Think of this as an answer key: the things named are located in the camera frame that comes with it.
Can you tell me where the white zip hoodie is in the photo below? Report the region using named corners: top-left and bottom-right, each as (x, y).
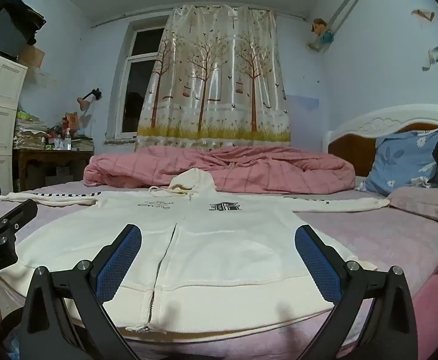
top-left (0, 188), bottom-right (388, 334)

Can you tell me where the dark wooden desk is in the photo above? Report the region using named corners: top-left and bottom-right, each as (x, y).
top-left (12, 149), bottom-right (94, 192)

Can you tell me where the stack of papers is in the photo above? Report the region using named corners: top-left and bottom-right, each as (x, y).
top-left (13, 110), bottom-right (48, 150)

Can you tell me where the pink bed sheet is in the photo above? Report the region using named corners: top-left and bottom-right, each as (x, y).
top-left (0, 179), bottom-right (438, 360)

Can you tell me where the pink desk lamp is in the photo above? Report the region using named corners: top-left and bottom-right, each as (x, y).
top-left (76, 88), bottom-right (102, 112)

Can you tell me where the pink pillow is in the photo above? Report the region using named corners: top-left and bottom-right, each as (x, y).
top-left (387, 187), bottom-right (438, 221)

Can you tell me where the cardboard box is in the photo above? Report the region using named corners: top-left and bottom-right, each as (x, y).
top-left (18, 46), bottom-right (45, 68)

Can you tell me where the blue floral pillow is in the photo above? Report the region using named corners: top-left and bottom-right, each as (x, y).
top-left (358, 128), bottom-right (438, 196)

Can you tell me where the white carved headboard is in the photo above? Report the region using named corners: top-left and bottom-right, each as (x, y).
top-left (322, 103), bottom-right (438, 176)

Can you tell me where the pink plaid quilt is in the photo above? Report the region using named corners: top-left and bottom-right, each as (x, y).
top-left (83, 145), bottom-right (356, 194)

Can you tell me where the tree print curtain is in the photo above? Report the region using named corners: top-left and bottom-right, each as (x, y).
top-left (135, 5), bottom-right (291, 150)

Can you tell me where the window frame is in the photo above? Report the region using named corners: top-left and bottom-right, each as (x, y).
top-left (112, 18), bottom-right (167, 140)

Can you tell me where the doll wall hanging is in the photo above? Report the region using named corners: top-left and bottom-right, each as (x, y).
top-left (308, 18), bottom-right (334, 52)

